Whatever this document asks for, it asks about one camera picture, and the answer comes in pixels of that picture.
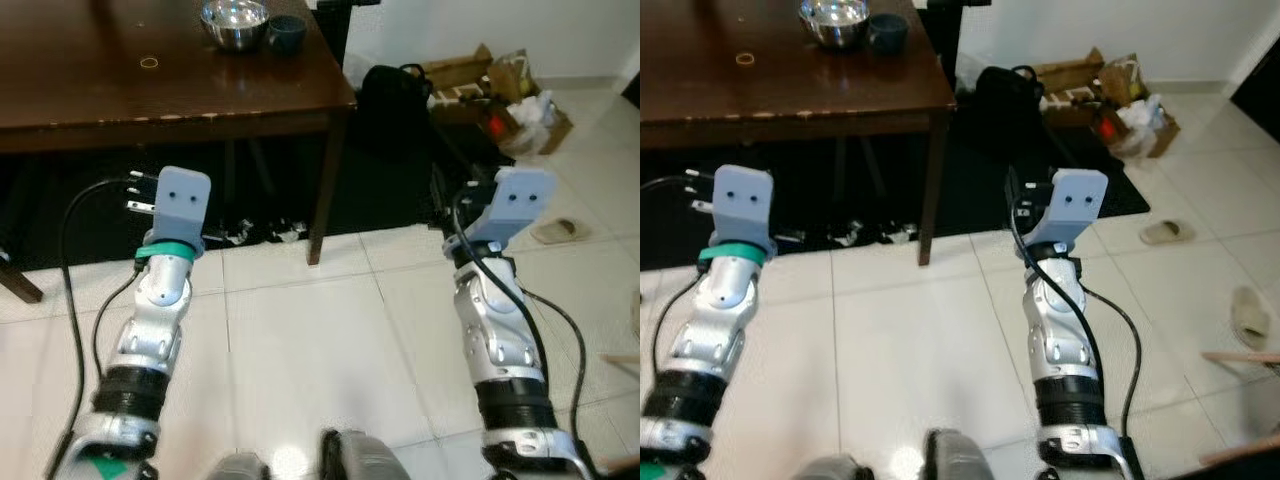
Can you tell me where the black floor rug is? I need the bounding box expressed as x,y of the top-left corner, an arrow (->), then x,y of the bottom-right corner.
0,125 -> 564,272
640,118 -> 1152,272

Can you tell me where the beige slipper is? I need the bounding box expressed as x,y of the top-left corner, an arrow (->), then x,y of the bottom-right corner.
1229,286 -> 1278,352
1139,219 -> 1197,248
529,216 -> 592,247

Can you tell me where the white plastic bag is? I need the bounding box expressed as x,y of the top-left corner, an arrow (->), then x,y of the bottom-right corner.
508,89 -> 557,133
1118,93 -> 1167,135

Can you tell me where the black backpack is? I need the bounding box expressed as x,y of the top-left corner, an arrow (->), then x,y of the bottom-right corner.
974,65 -> 1047,136
357,63 -> 435,156

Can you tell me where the dark brown wooden table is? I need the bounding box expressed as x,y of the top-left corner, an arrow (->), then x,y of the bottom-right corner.
0,0 -> 358,267
640,0 -> 958,268

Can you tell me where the open brown cardboard box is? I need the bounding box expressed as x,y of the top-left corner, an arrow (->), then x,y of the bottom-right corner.
1034,47 -> 1182,160
419,44 -> 574,157

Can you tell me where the brown wooden chair leg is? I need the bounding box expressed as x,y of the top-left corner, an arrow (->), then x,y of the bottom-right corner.
0,248 -> 46,305

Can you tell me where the black stand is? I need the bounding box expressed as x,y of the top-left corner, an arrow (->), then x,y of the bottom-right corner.
312,0 -> 382,73
912,0 -> 983,73

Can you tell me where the shiny steel mixing bowl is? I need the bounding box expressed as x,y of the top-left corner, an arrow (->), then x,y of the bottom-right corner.
200,0 -> 272,54
798,0 -> 871,52

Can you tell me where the small dark ceramic bowl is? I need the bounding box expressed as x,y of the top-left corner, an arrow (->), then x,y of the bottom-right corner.
866,12 -> 911,56
266,14 -> 309,57

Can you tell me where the grey right robot leg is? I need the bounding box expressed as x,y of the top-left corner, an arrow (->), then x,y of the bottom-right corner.
318,429 -> 413,480
922,429 -> 1017,480

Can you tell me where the grey robot leg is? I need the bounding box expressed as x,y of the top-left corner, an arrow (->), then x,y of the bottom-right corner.
318,429 -> 413,480
803,452 -> 873,480
922,429 -> 1017,480
204,451 -> 273,480

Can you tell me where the light wooden bar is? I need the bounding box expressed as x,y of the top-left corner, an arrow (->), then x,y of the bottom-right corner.
1200,349 -> 1280,369

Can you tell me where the grey left robot leg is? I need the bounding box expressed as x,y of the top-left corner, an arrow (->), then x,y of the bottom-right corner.
204,451 -> 273,480
803,452 -> 873,480

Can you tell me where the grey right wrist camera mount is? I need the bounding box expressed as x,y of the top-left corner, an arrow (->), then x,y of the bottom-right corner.
463,166 -> 557,250
1024,168 -> 1110,251

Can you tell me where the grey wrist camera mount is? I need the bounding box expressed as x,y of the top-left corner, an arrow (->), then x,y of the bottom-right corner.
704,164 -> 779,252
463,166 -> 557,250
139,166 -> 214,252
1024,168 -> 1110,251

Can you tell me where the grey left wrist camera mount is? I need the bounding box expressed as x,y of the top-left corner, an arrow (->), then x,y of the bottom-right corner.
704,164 -> 779,252
139,166 -> 214,252

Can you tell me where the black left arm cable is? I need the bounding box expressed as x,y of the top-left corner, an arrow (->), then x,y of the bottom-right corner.
44,177 -> 151,480
640,177 -> 713,401

